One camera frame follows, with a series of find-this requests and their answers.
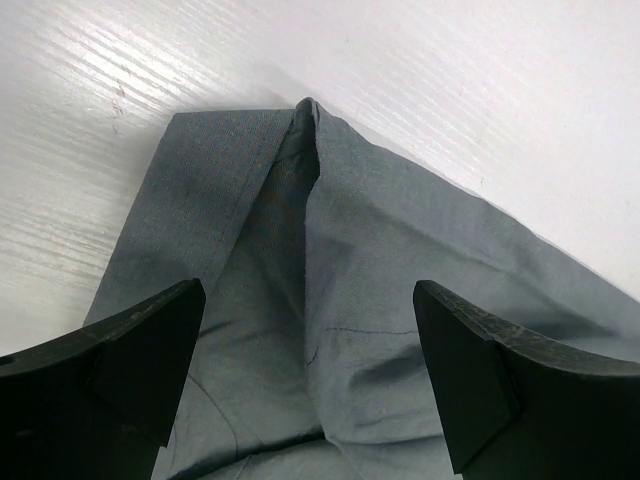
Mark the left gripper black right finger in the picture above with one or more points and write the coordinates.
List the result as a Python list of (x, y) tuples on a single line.
[(515, 404)]

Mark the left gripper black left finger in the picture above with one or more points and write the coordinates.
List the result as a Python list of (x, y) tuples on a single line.
[(100, 402)]

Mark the grey long sleeve shirt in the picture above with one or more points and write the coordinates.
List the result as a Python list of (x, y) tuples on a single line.
[(308, 241)]

